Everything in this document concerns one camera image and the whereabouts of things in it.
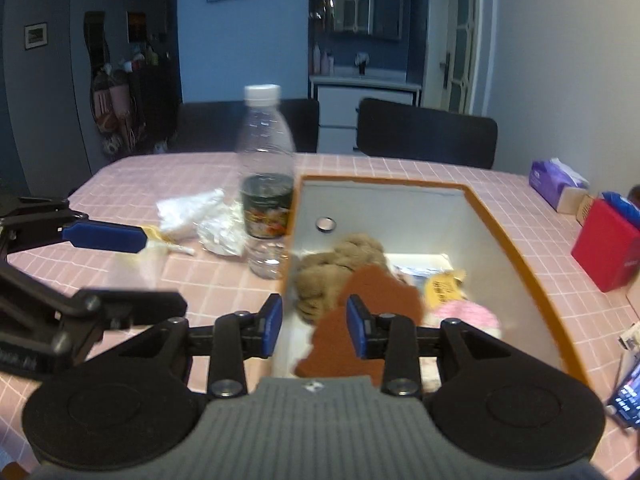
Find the brown plush towel toy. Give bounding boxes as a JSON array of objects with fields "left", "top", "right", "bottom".
[{"left": 293, "top": 233, "right": 388, "bottom": 324}]

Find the white cabinet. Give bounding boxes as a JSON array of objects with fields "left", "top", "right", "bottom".
[{"left": 308, "top": 74, "right": 422, "bottom": 155}]

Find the yellow cloth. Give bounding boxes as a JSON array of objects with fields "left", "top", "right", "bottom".
[{"left": 141, "top": 226, "right": 195, "bottom": 257}]

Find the orange rimmed storage box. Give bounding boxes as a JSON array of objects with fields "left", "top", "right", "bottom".
[{"left": 270, "top": 174, "right": 588, "bottom": 382}]

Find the white plastic bag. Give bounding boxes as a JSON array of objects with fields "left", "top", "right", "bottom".
[{"left": 156, "top": 188, "right": 224, "bottom": 240}]

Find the clear plastic wrap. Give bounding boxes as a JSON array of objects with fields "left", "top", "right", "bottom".
[{"left": 196, "top": 202, "right": 246, "bottom": 257}]

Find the pink checkered tablecloth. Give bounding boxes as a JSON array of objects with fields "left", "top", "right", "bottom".
[{"left": 0, "top": 152, "right": 640, "bottom": 480}]

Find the brown bear-shaped sponge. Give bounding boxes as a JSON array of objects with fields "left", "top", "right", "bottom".
[{"left": 294, "top": 266, "right": 424, "bottom": 387}]

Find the left black chair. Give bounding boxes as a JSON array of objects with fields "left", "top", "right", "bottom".
[{"left": 169, "top": 97, "right": 321, "bottom": 155}]

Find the clear plastic water bottle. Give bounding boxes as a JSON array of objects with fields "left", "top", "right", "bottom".
[{"left": 236, "top": 84, "right": 295, "bottom": 280}]

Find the purple tissue pack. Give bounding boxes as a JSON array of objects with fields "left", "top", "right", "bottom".
[{"left": 528, "top": 157, "right": 590, "bottom": 214}]

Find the red box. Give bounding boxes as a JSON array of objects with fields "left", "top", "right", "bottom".
[{"left": 572, "top": 192, "right": 639, "bottom": 292}]

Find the black chair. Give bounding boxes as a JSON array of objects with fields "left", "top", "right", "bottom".
[
  {"left": 169, "top": 97, "right": 321, "bottom": 155},
  {"left": 357, "top": 98, "right": 498, "bottom": 169}
]

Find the small framed picture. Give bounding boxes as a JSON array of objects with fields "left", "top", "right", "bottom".
[{"left": 24, "top": 22, "right": 49, "bottom": 50}]

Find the pink white crocheted pad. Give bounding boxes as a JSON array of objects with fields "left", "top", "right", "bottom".
[{"left": 423, "top": 300, "right": 502, "bottom": 339}]

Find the white glass-pane door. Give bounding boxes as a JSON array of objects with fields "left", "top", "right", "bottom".
[{"left": 442, "top": 0, "right": 494, "bottom": 115}]

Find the right black chair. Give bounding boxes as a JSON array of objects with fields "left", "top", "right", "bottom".
[{"left": 357, "top": 98, "right": 498, "bottom": 169}]

